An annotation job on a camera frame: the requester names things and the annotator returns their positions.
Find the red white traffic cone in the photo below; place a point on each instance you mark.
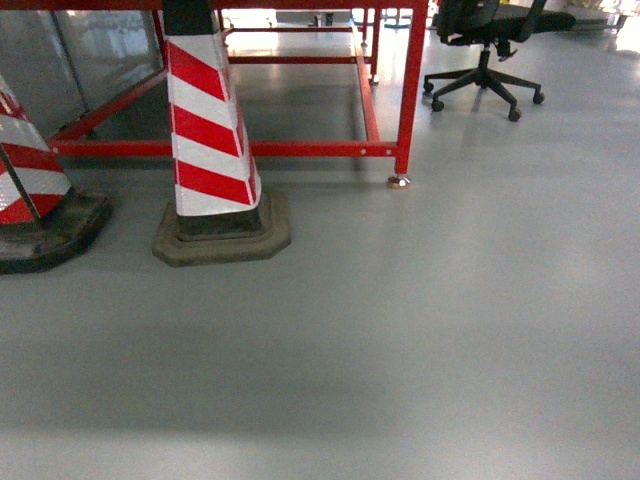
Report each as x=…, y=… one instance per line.
x=220, y=212

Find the red metal table frame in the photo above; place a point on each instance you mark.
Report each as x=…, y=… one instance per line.
x=70, y=142

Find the black office chair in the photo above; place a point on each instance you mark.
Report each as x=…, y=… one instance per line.
x=493, y=26

